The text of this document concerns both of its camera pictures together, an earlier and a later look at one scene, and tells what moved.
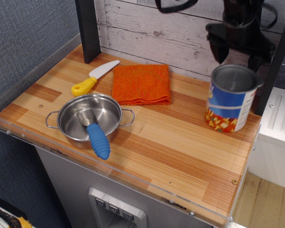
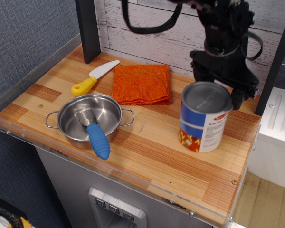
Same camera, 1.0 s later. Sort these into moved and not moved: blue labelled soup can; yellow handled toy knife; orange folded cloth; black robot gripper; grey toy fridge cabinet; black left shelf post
Moved: black robot gripper; blue labelled soup can
Not moved: yellow handled toy knife; grey toy fridge cabinet; orange folded cloth; black left shelf post
